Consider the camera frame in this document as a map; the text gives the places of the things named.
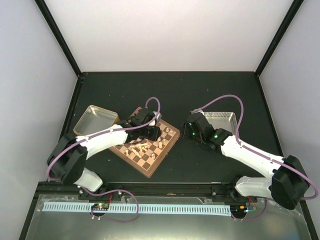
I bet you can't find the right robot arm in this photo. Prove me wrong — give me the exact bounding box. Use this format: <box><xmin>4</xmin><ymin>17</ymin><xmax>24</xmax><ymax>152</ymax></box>
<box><xmin>180</xmin><ymin>112</ymin><xmax>310</xmax><ymax>210</ymax></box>

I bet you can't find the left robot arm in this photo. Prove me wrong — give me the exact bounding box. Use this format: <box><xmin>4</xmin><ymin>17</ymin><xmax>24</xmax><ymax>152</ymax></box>
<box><xmin>46</xmin><ymin>107</ymin><xmax>161</xmax><ymax>200</ymax></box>

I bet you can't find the white chess pieces pile lower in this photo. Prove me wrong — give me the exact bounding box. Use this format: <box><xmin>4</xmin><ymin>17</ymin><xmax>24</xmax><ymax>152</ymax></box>
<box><xmin>124</xmin><ymin>143</ymin><xmax>150</xmax><ymax>158</ymax></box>

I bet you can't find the wooden chess board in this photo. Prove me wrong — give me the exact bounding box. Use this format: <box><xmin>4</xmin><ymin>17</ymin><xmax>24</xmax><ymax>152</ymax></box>
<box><xmin>109</xmin><ymin>119</ymin><xmax>180</xmax><ymax>178</ymax></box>

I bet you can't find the small circuit board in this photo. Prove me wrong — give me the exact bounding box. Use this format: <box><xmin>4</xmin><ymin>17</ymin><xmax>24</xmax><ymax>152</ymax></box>
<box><xmin>91</xmin><ymin>203</ymin><xmax>109</xmax><ymax>211</ymax></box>

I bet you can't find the gold metal tin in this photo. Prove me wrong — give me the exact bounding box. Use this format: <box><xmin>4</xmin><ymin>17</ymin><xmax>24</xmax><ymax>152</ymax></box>
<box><xmin>73</xmin><ymin>105</ymin><xmax>120</xmax><ymax>136</ymax></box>

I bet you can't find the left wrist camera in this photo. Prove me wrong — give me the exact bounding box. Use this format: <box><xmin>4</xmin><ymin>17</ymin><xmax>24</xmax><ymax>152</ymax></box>
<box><xmin>149</xmin><ymin>111</ymin><xmax>162</xmax><ymax>126</ymax></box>

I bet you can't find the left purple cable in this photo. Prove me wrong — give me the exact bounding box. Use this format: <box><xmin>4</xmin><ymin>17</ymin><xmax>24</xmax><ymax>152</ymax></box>
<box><xmin>46</xmin><ymin>97</ymin><xmax>161</xmax><ymax>182</ymax></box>

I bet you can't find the purple cable loop front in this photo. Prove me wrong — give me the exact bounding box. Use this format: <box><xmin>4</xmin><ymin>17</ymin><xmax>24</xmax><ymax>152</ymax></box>
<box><xmin>81</xmin><ymin>187</ymin><xmax>140</xmax><ymax>222</ymax></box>

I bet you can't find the black front rail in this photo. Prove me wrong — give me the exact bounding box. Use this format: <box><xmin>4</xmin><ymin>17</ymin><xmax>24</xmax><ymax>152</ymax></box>
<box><xmin>35</xmin><ymin>181</ymin><xmax>248</xmax><ymax>203</ymax></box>

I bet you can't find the light blue cable duct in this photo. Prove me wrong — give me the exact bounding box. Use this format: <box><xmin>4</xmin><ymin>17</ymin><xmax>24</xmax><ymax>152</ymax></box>
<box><xmin>42</xmin><ymin>202</ymin><xmax>231</xmax><ymax>217</ymax></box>

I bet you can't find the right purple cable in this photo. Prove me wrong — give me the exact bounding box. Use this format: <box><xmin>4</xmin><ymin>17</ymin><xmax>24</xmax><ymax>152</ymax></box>
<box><xmin>197</xmin><ymin>94</ymin><xmax>320</xmax><ymax>201</ymax></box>

